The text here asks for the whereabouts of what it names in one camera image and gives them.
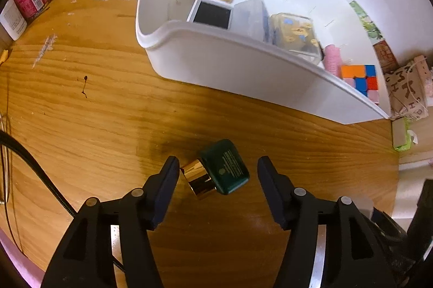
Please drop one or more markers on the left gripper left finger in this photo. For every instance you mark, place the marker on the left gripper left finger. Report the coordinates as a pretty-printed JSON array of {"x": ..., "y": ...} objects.
[{"x": 84, "y": 257}]

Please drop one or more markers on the green tissue pack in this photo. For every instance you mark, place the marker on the green tissue pack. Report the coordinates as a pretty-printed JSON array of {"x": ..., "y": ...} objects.
[{"x": 403, "y": 136}]

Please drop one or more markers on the clear plastic box white spots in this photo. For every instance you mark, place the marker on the clear plastic box white spots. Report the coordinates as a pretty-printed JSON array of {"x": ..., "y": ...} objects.
[{"x": 296, "y": 35}]

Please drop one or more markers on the white spray bottle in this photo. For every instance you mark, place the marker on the white spray bottle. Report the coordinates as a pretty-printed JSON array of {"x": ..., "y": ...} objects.
[{"x": 12, "y": 20}]

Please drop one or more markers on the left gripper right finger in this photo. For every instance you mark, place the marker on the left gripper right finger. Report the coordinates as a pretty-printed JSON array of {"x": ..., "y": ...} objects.
[{"x": 353, "y": 256}]

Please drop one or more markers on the letter print fabric bag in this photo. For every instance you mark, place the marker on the letter print fabric bag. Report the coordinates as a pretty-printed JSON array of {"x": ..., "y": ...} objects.
[{"x": 407, "y": 89}]

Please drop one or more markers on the brown cardboard piece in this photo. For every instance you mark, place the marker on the brown cardboard piece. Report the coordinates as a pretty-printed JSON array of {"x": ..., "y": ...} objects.
[{"x": 386, "y": 58}]

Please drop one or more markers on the white instant camera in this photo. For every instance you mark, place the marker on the white instant camera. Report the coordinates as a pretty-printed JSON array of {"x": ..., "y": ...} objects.
[{"x": 215, "y": 13}]

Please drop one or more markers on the green perfume bottle gold cap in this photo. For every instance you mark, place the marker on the green perfume bottle gold cap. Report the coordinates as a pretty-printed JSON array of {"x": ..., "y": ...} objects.
[{"x": 219, "y": 168}]

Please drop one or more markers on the white plastic storage bin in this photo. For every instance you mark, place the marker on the white plastic storage bin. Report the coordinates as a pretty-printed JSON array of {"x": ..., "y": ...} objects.
[{"x": 269, "y": 50}]

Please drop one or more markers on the pink hair roller brush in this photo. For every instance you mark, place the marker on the pink hair roller brush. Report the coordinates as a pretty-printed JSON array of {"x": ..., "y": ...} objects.
[{"x": 332, "y": 60}]

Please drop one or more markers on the blue labelled floss box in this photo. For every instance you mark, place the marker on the blue labelled floss box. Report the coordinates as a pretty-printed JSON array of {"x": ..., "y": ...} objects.
[{"x": 251, "y": 19}]

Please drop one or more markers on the multicolour puzzle cube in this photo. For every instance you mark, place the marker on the multicolour puzzle cube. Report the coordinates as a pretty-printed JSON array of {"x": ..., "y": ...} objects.
[{"x": 362, "y": 78}]

